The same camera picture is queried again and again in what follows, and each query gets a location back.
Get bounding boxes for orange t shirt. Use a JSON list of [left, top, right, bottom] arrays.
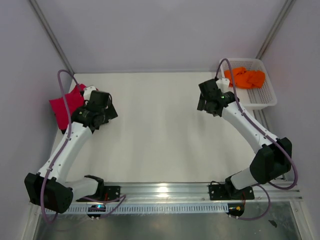
[[232, 67, 266, 89]]

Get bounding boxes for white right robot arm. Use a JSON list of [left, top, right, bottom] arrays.
[[197, 77, 292, 199]]

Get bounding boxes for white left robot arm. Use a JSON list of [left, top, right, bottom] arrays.
[[24, 89, 118, 214]]

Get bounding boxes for pink folded t shirt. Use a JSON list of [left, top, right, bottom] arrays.
[[48, 83, 88, 131]]

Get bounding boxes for white plastic basket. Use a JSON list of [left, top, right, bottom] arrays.
[[219, 58, 278, 110]]

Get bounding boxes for left controller board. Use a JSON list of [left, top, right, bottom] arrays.
[[87, 204, 106, 218]]

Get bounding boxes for controller board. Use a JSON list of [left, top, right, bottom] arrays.
[[87, 204, 106, 218], [227, 204, 245, 218]]

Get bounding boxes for right controller board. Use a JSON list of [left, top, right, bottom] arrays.
[[227, 204, 245, 218]]

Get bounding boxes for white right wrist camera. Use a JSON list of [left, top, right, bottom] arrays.
[[216, 78, 230, 93]]

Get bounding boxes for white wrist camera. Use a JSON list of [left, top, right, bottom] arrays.
[[216, 78, 230, 93], [82, 85, 98, 101]]

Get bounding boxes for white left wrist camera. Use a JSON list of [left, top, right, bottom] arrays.
[[82, 85, 98, 101]]

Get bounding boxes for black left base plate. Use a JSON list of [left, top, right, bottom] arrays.
[[76, 185, 121, 202]]

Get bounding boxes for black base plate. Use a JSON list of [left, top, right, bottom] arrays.
[[208, 182, 255, 201], [76, 185, 121, 202]]

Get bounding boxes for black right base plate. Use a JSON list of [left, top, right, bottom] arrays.
[[208, 182, 255, 201]]

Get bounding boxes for slotted grey cable duct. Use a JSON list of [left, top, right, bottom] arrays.
[[39, 202, 230, 215]]

